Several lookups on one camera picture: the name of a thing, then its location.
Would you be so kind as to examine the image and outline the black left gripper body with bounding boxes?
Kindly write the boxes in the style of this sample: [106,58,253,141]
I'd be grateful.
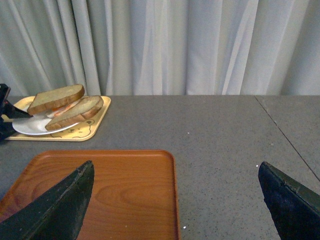
[0,83,15,142]

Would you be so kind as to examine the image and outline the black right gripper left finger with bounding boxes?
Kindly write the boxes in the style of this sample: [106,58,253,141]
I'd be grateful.
[0,160,95,240]

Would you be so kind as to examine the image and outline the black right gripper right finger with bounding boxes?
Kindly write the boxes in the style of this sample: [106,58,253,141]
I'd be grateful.
[258,161,320,240]

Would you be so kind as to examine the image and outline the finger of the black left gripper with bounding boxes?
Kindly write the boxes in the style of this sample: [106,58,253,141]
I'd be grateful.
[9,104,33,119]

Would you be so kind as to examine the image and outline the white plate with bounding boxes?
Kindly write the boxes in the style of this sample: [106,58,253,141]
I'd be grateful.
[12,113,79,136]

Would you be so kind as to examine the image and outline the bread slice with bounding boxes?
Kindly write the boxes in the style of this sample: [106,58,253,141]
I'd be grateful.
[45,95,104,131]
[27,84,85,115]

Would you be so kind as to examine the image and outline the fried egg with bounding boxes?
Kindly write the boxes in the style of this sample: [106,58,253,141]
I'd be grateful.
[45,100,80,119]

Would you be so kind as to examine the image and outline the brown wooden tray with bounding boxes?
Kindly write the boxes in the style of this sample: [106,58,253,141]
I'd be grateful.
[0,150,181,240]

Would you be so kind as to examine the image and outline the grey curtain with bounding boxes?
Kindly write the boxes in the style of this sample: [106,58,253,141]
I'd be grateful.
[0,0,320,96]

